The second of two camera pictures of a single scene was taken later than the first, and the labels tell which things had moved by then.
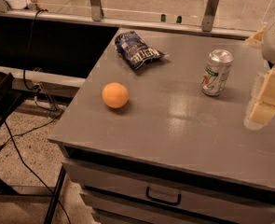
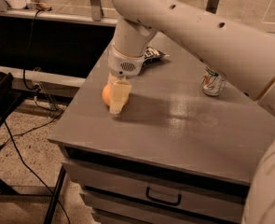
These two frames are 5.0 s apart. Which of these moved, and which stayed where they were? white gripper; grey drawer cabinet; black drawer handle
Moved: white gripper
Stayed: grey drawer cabinet; black drawer handle
